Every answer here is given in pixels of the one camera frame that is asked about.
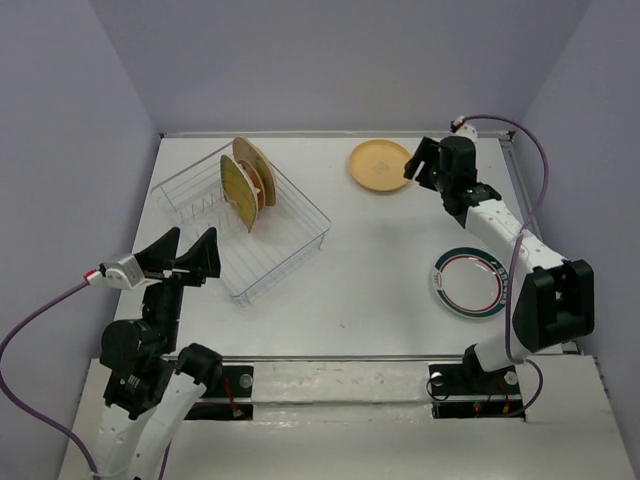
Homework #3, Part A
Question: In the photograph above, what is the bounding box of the white wire dish rack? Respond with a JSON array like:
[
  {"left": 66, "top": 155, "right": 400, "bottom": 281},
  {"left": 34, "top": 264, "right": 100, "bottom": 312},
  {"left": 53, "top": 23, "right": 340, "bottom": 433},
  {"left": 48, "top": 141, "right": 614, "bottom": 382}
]
[{"left": 151, "top": 142, "right": 331, "bottom": 304}]

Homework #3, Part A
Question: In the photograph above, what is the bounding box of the beige bird oval plate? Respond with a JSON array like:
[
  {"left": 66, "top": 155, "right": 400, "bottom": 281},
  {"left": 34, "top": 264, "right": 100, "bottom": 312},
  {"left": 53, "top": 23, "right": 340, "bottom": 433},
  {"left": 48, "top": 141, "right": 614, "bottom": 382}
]
[{"left": 232, "top": 137, "right": 277, "bottom": 206}]

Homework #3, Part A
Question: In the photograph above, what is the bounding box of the plain beige round plate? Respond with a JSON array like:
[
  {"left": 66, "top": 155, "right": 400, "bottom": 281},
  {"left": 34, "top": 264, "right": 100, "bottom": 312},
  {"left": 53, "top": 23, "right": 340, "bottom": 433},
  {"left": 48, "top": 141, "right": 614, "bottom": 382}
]
[{"left": 348, "top": 139, "right": 411, "bottom": 193}]

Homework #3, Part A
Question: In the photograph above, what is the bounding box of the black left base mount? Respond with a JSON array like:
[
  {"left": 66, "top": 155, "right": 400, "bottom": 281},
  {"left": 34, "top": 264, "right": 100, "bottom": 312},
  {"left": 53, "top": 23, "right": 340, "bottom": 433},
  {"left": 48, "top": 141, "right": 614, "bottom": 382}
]
[{"left": 185, "top": 364, "right": 254, "bottom": 421}]

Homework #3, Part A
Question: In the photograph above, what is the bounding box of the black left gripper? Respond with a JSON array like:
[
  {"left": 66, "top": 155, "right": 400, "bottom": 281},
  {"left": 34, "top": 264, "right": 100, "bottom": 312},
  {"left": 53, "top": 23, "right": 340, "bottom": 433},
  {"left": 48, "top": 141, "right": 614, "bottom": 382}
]
[{"left": 138, "top": 223, "right": 222, "bottom": 349}]

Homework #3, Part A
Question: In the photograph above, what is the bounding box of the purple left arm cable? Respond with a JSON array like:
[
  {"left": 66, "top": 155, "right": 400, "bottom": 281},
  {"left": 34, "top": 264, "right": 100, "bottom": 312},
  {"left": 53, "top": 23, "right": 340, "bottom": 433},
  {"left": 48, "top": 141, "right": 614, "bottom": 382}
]
[{"left": 0, "top": 272, "right": 101, "bottom": 476}]

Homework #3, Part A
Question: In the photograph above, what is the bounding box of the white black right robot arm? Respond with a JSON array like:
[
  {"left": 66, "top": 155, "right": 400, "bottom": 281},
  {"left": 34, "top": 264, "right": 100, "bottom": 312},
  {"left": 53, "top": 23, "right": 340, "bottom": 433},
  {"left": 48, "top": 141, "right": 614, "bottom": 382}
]
[{"left": 404, "top": 135, "right": 595, "bottom": 392}]

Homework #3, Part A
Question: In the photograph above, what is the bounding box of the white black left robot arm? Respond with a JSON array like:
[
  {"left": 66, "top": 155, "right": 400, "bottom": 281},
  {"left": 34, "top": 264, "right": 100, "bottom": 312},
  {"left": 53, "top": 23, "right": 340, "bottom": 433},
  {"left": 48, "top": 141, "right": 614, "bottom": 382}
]
[{"left": 86, "top": 227, "right": 223, "bottom": 479}]

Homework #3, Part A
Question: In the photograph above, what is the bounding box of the white plate green red rim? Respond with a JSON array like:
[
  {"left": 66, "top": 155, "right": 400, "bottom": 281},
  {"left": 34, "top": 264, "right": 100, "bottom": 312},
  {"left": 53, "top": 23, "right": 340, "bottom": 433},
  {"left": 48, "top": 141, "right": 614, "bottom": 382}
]
[{"left": 431, "top": 247, "right": 508, "bottom": 319}]

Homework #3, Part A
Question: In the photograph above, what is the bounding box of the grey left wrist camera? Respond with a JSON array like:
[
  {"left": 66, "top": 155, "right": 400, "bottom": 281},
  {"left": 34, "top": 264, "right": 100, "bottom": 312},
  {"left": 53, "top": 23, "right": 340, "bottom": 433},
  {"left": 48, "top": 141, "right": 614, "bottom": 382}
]
[{"left": 84, "top": 254, "right": 159, "bottom": 291}]

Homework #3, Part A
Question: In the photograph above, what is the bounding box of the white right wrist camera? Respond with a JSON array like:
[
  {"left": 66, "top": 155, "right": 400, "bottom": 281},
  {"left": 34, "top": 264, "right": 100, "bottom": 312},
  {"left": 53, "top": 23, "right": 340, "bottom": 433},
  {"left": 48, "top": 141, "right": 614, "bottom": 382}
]
[{"left": 450, "top": 116, "right": 478, "bottom": 142}]

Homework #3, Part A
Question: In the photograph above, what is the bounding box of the small beige patterned plate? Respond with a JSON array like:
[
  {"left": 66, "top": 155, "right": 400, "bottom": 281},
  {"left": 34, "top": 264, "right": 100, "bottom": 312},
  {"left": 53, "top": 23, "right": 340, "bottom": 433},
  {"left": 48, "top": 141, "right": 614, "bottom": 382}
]
[{"left": 239, "top": 159, "right": 268, "bottom": 214}]

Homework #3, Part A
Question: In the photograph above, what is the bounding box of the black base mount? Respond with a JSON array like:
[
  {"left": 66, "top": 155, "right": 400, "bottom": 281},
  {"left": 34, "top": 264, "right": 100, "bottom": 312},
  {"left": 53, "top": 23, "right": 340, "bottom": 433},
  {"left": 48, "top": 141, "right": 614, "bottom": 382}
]
[
  {"left": 185, "top": 364, "right": 254, "bottom": 421},
  {"left": 425, "top": 363, "right": 524, "bottom": 419}
]

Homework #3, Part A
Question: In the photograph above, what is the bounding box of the green yellow bamboo tray plate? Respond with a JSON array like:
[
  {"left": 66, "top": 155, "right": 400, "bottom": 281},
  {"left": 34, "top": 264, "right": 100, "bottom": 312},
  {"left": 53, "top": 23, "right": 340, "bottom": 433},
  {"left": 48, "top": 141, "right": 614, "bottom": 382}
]
[{"left": 220, "top": 155, "right": 263, "bottom": 232}]

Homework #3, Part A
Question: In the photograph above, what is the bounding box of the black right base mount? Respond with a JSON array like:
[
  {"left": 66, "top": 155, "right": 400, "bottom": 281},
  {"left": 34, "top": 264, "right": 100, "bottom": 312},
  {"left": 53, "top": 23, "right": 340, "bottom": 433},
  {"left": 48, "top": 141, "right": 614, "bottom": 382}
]
[{"left": 425, "top": 363, "right": 524, "bottom": 419}]

